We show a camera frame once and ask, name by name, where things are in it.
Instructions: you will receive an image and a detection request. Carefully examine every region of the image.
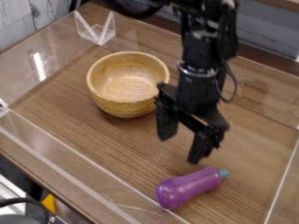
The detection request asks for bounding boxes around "black cable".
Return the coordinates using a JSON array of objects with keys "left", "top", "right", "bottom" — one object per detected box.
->
[{"left": 0, "top": 197, "right": 51, "bottom": 224}]

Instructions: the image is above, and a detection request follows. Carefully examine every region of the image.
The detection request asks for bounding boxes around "clear acrylic tray wall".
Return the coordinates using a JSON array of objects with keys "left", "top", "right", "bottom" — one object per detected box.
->
[{"left": 0, "top": 105, "right": 190, "bottom": 224}]

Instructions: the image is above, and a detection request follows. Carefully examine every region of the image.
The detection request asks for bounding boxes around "clear acrylic corner bracket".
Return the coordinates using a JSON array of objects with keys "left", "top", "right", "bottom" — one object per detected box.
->
[{"left": 74, "top": 10, "right": 117, "bottom": 46}]

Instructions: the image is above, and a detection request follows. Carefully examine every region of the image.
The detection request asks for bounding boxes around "yellow tag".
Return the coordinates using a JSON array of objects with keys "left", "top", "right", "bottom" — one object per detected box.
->
[{"left": 42, "top": 194, "right": 58, "bottom": 214}]

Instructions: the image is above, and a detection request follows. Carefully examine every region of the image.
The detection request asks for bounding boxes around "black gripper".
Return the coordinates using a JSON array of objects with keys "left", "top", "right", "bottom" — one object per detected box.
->
[{"left": 155, "top": 63, "right": 230, "bottom": 165}]

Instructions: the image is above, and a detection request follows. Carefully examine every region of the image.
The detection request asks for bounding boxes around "purple toy eggplant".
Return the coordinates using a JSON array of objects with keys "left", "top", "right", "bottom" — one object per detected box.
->
[{"left": 155, "top": 167, "right": 230, "bottom": 210}]

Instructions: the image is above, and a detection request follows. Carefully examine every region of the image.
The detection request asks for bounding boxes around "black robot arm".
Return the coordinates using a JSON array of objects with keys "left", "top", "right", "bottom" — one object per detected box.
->
[{"left": 107, "top": 0, "right": 240, "bottom": 164}]

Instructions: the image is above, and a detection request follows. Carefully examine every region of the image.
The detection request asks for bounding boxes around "brown wooden bowl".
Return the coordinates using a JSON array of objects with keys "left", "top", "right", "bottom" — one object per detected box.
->
[{"left": 87, "top": 51, "right": 171, "bottom": 118}]

